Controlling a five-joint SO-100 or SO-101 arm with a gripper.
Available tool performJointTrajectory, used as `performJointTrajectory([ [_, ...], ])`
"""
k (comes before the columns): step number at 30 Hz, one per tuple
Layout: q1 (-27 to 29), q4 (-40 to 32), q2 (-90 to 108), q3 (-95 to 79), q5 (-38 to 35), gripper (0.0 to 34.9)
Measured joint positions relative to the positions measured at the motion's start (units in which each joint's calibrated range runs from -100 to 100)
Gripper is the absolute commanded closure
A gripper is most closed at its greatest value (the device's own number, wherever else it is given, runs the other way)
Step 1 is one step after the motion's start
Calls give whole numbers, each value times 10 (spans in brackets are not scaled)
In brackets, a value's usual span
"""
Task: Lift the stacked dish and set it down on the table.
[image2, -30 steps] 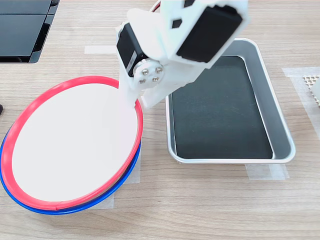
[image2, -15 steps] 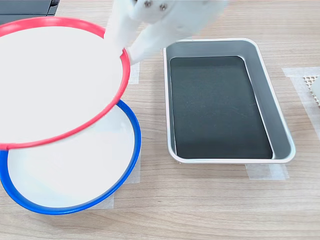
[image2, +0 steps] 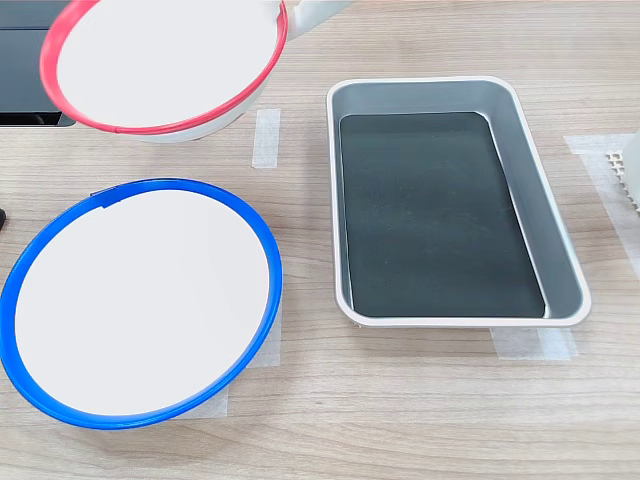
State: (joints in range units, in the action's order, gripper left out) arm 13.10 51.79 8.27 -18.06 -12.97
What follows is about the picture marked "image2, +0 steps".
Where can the small black object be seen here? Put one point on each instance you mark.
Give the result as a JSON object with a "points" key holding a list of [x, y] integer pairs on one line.
{"points": [[2, 220]]}

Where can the black glossy device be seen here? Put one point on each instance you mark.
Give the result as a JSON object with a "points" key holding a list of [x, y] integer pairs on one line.
{"points": [[20, 65]]}

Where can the steel tray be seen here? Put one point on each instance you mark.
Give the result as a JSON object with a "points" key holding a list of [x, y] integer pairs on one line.
{"points": [[550, 240]]}

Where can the blue-rimmed white plate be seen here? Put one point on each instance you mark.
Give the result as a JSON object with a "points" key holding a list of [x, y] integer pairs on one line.
{"points": [[145, 300]]}

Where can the pale perforated plate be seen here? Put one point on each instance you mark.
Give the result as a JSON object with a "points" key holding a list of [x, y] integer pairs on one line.
{"points": [[616, 162]]}

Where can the black mat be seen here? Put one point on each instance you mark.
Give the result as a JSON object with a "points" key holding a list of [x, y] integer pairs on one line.
{"points": [[430, 225]]}

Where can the wide clear tape strip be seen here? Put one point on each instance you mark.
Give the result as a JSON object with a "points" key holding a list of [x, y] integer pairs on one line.
{"points": [[595, 150]]}

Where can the red-rimmed white plate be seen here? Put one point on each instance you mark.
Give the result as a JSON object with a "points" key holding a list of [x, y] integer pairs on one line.
{"points": [[165, 60]]}

